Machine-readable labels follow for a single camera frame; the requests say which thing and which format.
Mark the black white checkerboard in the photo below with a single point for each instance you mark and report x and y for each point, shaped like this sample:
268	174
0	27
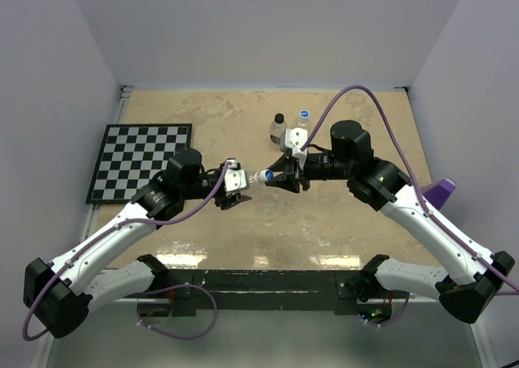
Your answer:
147	150

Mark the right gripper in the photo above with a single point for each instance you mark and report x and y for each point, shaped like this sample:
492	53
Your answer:
292	174

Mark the small clear plastic bottle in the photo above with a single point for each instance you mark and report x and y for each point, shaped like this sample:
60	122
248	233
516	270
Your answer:
276	131

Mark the black bottle cap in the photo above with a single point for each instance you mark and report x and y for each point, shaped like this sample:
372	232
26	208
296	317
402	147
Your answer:
279	118

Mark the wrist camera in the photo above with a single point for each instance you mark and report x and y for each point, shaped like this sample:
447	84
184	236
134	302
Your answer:
235	178
292	142

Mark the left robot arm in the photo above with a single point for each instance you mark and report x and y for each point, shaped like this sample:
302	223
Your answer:
61	293

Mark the purple object table edge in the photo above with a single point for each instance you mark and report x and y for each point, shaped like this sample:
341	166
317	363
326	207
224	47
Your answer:
438	192

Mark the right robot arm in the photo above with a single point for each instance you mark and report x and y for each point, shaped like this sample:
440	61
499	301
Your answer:
468	275

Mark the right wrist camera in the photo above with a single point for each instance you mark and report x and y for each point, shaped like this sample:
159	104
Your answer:
292	142

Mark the blue bottle cap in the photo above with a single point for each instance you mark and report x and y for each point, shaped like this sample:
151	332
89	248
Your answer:
304	113
265	175

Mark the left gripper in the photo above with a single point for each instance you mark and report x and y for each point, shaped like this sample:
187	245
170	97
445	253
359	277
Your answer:
230	200

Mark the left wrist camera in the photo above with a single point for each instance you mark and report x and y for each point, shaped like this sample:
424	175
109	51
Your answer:
235	178

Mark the aluminium rail left edge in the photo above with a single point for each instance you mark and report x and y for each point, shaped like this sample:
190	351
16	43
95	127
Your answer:
104	180

